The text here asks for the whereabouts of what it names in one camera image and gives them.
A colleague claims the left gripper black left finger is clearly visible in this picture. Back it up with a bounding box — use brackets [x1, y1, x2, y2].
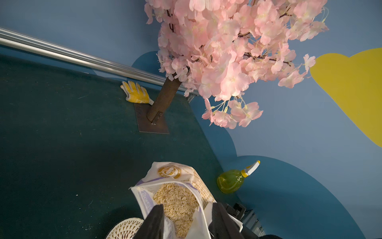
[133, 205, 165, 239]

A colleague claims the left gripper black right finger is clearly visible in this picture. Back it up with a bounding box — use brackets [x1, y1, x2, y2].
[209, 203, 244, 239]

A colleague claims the white patterned breakfast bowl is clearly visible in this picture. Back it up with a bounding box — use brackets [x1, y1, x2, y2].
[106, 218, 144, 239]

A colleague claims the clear plastic oats bag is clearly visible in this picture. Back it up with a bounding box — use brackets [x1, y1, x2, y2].
[131, 162, 241, 239]

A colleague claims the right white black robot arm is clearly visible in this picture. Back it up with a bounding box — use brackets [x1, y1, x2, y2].
[223, 203, 281, 239]

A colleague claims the green spray bottle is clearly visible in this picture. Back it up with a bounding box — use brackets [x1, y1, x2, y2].
[217, 160, 261, 194]

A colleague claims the yellow work glove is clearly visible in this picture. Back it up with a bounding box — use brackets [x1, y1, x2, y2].
[120, 81, 154, 106]

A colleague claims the pink cherry blossom tree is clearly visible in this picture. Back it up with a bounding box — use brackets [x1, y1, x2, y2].
[144, 0, 327, 129]

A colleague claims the brown tree base plate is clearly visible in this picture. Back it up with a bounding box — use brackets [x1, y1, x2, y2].
[133, 103, 170, 135]

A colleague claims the aluminium back rail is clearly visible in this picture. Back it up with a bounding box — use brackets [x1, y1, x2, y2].
[1, 28, 186, 92]

